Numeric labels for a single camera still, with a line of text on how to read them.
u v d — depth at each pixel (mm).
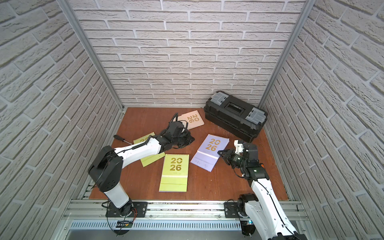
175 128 669
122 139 1003
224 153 752
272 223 425
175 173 823
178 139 727
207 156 801
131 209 675
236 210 726
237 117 923
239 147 732
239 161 660
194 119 1107
